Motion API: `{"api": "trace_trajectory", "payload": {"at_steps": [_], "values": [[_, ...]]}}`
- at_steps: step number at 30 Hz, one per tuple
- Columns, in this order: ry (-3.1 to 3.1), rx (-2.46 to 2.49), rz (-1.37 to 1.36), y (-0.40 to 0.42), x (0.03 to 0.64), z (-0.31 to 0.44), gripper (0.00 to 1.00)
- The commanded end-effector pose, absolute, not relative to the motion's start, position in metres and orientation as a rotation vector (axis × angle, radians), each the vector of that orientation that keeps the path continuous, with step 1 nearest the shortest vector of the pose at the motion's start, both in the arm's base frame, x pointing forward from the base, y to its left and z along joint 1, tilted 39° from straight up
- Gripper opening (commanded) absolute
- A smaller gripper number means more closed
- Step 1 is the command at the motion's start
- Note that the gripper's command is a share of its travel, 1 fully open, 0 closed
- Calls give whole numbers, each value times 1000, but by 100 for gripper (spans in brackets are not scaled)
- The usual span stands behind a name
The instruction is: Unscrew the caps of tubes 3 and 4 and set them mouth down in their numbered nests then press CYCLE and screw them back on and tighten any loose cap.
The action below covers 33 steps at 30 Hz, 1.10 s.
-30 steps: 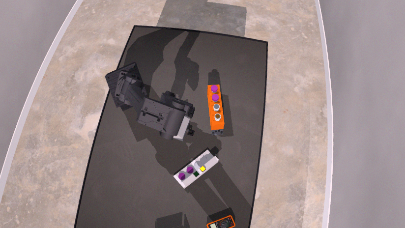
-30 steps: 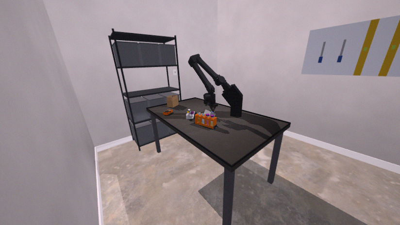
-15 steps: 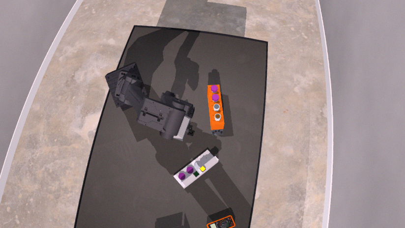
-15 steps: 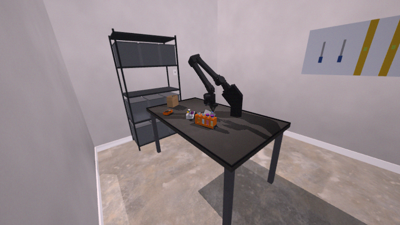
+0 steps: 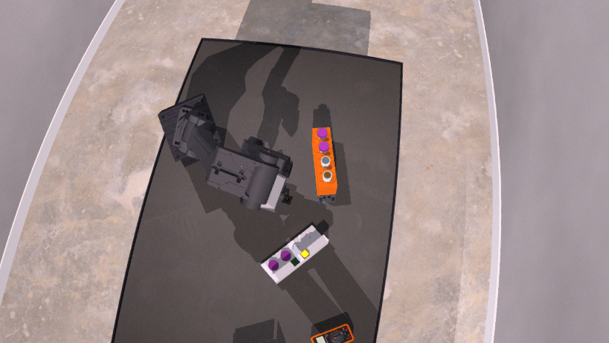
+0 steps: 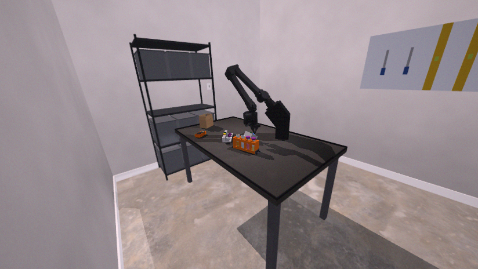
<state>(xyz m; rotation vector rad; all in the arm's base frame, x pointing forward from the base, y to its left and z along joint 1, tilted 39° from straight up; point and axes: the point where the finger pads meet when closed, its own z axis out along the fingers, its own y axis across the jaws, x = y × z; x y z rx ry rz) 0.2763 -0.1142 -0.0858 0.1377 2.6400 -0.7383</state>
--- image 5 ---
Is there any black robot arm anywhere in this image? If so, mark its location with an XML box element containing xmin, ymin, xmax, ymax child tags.
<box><xmin>172</xmin><ymin>107</ymin><xmax>293</xmax><ymax>211</ymax></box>

